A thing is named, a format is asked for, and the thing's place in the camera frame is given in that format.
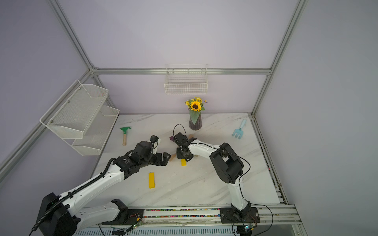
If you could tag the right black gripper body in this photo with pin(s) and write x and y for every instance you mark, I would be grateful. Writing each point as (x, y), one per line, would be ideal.
(181, 154)

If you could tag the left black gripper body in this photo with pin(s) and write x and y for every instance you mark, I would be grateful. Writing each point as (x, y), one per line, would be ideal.
(156, 160)

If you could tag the wooden triangle block front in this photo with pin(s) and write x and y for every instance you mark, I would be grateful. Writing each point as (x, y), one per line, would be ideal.
(172, 157)

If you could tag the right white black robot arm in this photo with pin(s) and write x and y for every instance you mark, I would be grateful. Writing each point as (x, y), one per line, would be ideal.
(227, 164)

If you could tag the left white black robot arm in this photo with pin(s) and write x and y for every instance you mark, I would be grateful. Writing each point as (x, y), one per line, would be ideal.
(66, 214)

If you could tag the dark ribbed vase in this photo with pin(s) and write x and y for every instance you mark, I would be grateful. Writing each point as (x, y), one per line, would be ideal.
(195, 126)

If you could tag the sunflower bouquet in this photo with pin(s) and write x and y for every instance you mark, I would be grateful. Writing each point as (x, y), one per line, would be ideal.
(195, 107)

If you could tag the light blue toy rake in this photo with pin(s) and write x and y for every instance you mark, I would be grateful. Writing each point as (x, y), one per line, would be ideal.
(238, 133)

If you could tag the two-tier white mesh shelf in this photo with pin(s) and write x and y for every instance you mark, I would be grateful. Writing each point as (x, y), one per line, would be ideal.
(82, 119)

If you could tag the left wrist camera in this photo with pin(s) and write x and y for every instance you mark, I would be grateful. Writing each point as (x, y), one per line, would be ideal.
(154, 141)

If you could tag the green toy hoe wooden handle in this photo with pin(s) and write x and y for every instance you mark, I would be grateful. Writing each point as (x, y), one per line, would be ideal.
(125, 134)

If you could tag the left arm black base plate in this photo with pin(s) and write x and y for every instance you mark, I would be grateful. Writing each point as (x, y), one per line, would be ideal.
(129, 217)

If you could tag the white wire wall basket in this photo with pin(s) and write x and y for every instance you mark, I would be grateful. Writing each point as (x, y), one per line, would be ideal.
(186, 79)

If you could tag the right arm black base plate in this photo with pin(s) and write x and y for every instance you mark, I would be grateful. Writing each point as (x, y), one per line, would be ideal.
(233, 215)

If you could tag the aluminium mounting rail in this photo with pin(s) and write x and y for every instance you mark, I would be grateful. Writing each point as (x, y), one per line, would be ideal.
(269, 215)

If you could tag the aluminium frame profiles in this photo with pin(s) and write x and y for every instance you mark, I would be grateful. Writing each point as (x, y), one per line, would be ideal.
(15, 158)

